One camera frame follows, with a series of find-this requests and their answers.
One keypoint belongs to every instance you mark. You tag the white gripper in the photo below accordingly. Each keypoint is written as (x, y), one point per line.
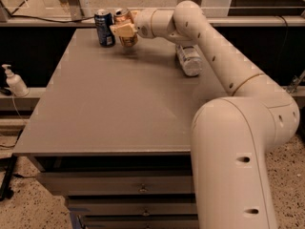
(143, 22)

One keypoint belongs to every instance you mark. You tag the orange soda can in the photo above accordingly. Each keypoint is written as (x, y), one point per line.
(122, 15)

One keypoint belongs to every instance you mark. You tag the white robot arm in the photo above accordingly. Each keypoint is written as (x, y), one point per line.
(232, 134)

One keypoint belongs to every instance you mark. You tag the blue pepsi can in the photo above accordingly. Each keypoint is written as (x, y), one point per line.
(103, 22)

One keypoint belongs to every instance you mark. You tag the white plastic bottle lying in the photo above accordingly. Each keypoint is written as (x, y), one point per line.
(189, 60)

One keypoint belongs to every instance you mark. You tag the grey drawer cabinet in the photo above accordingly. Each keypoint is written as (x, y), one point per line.
(116, 109)

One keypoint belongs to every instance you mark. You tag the white pump dispenser bottle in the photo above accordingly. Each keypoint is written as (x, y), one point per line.
(16, 83)

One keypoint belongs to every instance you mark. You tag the top grey drawer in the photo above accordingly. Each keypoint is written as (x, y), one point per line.
(117, 183)

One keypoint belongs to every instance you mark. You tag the grey drawer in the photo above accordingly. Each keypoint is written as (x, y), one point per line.
(136, 222)
(117, 183)
(137, 206)

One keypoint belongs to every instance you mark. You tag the middle grey drawer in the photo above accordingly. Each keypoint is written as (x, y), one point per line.
(137, 206)

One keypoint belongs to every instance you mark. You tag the black stand leg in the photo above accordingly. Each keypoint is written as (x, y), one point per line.
(8, 165)

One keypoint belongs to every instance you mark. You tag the bottom grey drawer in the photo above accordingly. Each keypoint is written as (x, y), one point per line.
(136, 222)

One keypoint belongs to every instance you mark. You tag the metal frame post left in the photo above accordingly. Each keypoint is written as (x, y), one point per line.
(80, 9)

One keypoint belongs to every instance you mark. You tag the metal clamp bracket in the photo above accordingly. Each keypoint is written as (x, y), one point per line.
(296, 81)

